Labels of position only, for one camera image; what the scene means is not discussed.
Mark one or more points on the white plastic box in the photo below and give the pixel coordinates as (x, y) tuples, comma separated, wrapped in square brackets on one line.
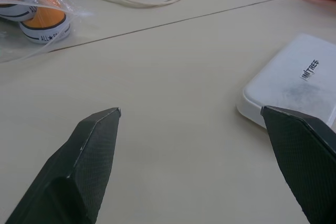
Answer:
[(294, 77)]

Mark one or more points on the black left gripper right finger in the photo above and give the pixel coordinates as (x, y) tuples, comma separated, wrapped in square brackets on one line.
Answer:
[(304, 161)]

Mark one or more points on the clear plastic bag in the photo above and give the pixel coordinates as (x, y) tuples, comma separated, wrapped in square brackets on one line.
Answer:
[(29, 11)]

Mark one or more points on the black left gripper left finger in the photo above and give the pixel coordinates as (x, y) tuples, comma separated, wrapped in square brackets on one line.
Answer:
[(86, 166)]

